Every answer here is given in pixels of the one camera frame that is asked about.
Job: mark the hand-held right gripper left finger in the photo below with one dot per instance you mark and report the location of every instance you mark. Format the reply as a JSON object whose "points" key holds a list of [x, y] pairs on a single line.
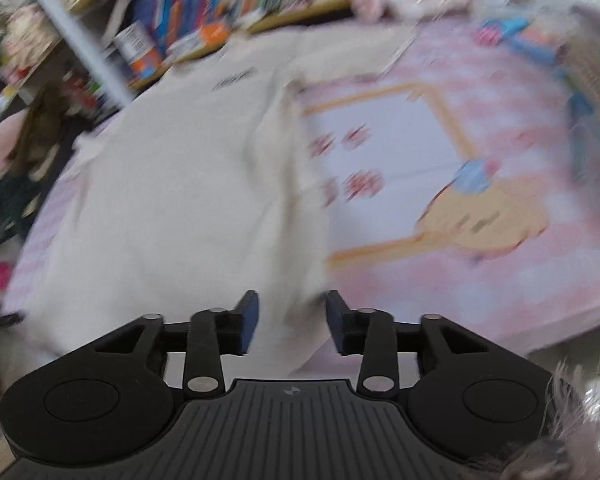
{"points": [[250, 320]]}

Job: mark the pink checked bed sheet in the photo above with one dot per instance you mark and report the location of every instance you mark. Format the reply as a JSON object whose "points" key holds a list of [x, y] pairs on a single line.
{"points": [[405, 285]]}

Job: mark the white metal post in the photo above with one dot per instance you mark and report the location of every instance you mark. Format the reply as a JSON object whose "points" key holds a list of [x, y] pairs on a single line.
{"points": [[75, 30]]}

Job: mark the printed tin can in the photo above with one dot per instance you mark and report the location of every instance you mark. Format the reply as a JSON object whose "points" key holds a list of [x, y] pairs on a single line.
{"points": [[137, 52]]}

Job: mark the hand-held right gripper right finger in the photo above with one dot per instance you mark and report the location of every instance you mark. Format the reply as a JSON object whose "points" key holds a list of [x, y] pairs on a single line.
{"points": [[336, 322]]}

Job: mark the orange and blue box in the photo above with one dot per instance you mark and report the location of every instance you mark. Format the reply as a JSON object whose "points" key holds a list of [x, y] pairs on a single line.
{"points": [[212, 34]]}

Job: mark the wooden bookshelf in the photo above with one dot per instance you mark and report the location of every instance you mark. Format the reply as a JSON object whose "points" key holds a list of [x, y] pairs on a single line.
{"points": [[300, 12]]}

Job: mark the dark clothing pile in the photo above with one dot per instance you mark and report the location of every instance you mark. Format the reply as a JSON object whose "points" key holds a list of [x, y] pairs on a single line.
{"points": [[35, 160]]}

